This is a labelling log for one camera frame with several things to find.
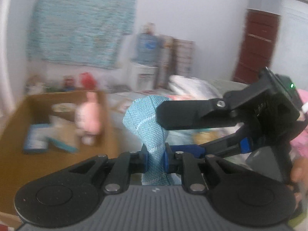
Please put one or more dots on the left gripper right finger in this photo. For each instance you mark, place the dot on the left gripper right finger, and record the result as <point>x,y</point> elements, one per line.
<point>188,162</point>

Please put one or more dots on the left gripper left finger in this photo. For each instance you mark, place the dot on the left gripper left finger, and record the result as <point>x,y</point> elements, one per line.
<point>119,170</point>

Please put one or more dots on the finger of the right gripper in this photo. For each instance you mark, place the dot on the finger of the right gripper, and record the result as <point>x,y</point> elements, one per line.
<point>198,114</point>
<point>234,144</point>

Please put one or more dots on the blue checkered towel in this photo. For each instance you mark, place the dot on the blue checkered towel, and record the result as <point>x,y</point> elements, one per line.
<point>140,119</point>

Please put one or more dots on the pink plush toy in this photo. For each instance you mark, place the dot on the pink plush toy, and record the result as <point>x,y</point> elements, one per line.
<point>88,119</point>

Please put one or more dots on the cotton swab zip bag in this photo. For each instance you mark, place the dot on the cotton swab zip bag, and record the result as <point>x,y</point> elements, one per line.
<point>63,134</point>

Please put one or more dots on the blue bandage box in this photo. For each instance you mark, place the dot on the blue bandage box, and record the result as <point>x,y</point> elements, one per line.
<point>37,139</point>

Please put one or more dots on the person's right hand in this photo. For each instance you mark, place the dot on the person's right hand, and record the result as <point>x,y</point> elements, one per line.
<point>299,175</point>

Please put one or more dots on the white water dispenser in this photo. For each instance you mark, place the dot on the white water dispenser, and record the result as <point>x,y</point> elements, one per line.
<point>142,77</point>

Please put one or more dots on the dark red door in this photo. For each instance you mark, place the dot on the dark red door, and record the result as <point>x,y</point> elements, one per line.
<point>258,45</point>

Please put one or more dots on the plaid rolled mat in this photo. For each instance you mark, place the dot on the plaid rolled mat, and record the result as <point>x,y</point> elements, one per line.
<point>183,57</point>

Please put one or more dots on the blue water jug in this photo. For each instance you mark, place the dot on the blue water jug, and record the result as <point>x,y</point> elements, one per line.
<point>147,49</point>

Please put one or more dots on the floral rolled mat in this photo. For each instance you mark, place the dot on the floral rolled mat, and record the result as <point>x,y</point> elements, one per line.
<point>165,61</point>

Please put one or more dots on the brown cardboard box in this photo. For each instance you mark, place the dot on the brown cardboard box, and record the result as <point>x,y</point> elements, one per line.
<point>19,168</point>

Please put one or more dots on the red plastic bag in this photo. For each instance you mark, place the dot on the red plastic bag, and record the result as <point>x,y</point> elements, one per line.
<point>87,81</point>

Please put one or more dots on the floral teal wall cloth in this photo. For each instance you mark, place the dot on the floral teal wall cloth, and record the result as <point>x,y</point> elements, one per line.
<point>79,32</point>

